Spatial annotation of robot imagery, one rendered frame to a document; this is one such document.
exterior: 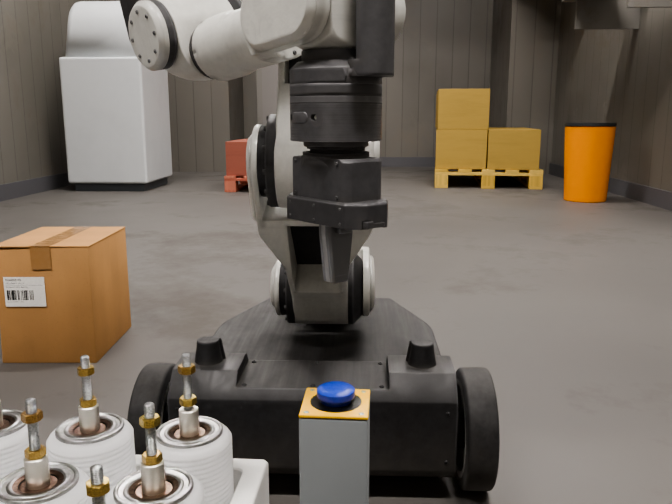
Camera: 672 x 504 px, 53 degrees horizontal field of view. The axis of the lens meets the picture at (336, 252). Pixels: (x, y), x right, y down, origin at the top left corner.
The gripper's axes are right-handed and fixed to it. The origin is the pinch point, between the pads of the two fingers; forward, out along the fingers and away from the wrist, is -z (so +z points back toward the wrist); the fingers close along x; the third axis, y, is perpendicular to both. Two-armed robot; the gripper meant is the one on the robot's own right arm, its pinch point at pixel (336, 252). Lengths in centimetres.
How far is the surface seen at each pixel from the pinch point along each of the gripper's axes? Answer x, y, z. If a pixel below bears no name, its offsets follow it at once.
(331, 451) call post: 2.4, -2.6, -19.8
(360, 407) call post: 2.7, 1.0, -16.0
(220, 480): -10.4, -8.2, -26.7
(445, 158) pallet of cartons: -342, 406, -24
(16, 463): -26.8, -25.3, -25.6
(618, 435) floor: -7, 77, -48
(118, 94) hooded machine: -490, 176, 30
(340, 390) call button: 0.9, -0.1, -14.4
